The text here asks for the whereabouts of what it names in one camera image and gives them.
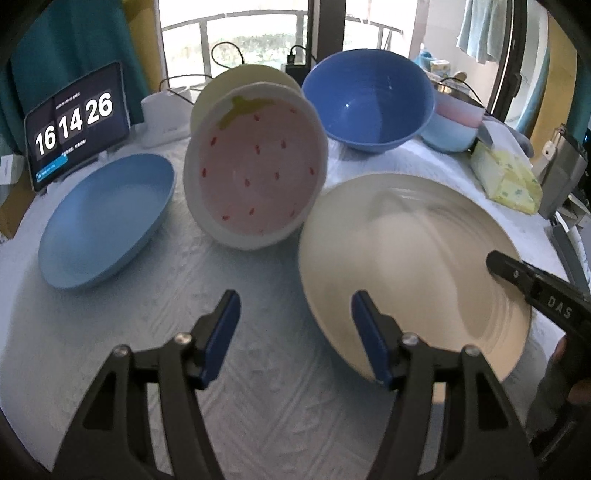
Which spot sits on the hanging light blue towel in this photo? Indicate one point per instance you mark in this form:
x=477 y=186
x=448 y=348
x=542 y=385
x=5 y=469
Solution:
x=485 y=27

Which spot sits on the teal curtain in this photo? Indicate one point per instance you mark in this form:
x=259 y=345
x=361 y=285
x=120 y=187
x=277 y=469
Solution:
x=60 y=41

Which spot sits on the tablet with clock display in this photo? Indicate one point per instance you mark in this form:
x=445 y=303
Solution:
x=74 y=124

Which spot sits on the blue plastic bag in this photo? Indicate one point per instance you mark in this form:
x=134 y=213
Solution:
x=424 y=59

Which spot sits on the white textured tablecloth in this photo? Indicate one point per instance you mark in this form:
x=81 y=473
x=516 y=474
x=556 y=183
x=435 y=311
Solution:
x=258 y=286

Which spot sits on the small printed box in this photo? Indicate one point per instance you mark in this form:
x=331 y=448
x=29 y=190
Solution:
x=441 y=68

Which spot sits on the dark blue bowl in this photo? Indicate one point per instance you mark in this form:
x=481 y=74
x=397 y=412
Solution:
x=369 y=101

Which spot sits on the pink strawberry print bowl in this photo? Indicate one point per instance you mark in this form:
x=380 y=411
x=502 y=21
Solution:
x=258 y=175

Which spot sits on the person's right hand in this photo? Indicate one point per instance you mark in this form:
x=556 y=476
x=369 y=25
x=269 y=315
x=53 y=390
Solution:
x=561 y=354

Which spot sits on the light blue plate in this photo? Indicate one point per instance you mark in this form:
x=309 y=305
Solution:
x=101 y=221

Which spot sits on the cream plate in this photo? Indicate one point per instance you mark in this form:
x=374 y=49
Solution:
x=406 y=258

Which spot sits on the black charger adapter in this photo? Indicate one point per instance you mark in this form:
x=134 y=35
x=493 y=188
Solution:
x=295 y=74

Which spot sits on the pink plastic bowl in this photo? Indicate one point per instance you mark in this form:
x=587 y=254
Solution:
x=457 y=110

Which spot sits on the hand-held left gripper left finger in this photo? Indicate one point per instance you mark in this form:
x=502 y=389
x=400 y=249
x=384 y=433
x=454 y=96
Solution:
x=221 y=337

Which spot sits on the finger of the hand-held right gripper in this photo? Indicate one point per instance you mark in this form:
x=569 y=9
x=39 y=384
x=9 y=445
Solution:
x=521 y=277

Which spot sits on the yellow patterned tissue pack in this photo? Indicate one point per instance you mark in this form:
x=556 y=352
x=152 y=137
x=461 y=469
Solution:
x=503 y=177

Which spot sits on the steel jug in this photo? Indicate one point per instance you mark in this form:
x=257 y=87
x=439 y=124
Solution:
x=561 y=170

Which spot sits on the steel bowl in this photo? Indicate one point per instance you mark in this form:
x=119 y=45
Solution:
x=464 y=94

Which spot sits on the white round device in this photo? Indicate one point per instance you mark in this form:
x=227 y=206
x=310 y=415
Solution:
x=161 y=115

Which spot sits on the yellow curtain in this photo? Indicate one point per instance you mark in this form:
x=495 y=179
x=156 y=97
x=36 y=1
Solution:
x=141 y=46

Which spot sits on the grey folded cloth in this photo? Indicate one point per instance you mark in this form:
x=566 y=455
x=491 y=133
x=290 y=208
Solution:
x=508 y=134

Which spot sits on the pale blue plastic bowl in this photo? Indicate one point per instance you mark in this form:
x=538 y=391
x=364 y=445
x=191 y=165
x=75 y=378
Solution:
x=448 y=136

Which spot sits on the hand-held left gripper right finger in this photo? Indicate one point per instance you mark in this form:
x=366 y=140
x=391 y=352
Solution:
x=369 y=341

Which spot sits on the pale yellow bowl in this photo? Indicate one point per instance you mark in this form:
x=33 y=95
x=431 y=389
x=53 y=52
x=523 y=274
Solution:
x=221 y=87

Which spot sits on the balcony railing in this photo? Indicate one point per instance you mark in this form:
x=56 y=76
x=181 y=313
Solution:
x=258 y=18

